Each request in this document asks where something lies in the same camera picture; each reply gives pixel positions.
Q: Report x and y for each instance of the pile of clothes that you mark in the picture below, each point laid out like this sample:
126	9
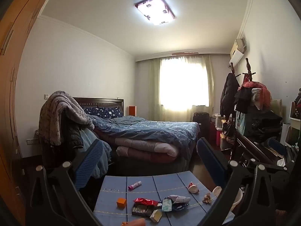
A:
254	96

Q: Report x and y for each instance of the striped bag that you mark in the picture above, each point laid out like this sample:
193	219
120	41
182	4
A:
229	134

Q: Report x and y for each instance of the dark wooden bed headboard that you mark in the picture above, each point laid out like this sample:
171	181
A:
98	101

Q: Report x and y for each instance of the pink red folded quilt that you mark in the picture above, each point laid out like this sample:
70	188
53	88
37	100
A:
145	149

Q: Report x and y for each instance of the blue tablecloth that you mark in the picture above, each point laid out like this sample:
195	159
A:
145	188

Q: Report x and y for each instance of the clear candy box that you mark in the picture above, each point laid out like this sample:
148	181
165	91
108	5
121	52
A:
141	210

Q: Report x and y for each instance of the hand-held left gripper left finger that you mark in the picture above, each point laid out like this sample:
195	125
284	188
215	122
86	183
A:
88	164

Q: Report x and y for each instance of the ceiling lamp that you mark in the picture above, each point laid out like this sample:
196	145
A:
155	10

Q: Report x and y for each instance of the star print blue pillow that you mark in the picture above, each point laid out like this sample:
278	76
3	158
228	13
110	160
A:
103	112

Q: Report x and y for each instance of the black suitcase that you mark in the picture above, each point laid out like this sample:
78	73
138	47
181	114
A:
201	123

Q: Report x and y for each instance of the white cylinder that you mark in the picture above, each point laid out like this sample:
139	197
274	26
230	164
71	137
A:
285	133

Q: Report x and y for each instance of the green tissue packet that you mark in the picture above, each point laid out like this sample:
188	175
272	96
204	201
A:
166	205

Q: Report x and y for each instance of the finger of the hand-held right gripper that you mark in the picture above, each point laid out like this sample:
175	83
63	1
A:
277	146

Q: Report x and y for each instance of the wooden coat rack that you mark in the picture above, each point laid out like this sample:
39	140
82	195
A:
248	69

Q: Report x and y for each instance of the blue printed bag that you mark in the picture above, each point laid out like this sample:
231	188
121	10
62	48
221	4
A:
241	122

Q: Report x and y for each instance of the black padded jacket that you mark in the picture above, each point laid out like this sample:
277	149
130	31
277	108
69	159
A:
75	136

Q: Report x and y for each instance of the wooden wardrobe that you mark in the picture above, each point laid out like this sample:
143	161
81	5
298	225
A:
14	75

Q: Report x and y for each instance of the white plastic container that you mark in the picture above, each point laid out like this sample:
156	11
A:
220	122

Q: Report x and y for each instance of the white bowl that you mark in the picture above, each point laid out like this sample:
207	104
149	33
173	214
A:
237	199

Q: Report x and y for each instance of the small cream box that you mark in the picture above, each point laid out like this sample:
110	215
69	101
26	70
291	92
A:
156	215

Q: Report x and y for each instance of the white air conditioner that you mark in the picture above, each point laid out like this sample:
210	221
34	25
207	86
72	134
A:
237	51

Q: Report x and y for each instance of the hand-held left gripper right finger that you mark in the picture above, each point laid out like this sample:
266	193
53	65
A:
211	162

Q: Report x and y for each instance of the crushed red white paper cup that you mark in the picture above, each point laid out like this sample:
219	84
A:
193	188

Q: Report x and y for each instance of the red box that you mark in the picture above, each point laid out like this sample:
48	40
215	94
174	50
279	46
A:
218	137

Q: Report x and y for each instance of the cream curtain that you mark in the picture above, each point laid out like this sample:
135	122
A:
183	84

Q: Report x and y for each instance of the orange bedside cabinet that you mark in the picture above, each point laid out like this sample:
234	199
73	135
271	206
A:
132	111

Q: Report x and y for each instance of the crumpled white paper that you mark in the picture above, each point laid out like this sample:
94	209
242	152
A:
178	199

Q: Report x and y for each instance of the wall socket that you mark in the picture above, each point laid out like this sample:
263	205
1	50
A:
32	141

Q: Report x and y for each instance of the red snack wrapper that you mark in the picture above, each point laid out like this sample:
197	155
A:
145	201

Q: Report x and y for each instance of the blue duvet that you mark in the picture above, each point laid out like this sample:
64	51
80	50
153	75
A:
150	129

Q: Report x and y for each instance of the crumpled gold wrapper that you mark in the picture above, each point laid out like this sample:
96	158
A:
207	197

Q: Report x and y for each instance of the pink white glue stick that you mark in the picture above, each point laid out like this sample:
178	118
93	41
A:
134	185

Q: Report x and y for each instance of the orange box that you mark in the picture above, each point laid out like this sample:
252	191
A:
121	203

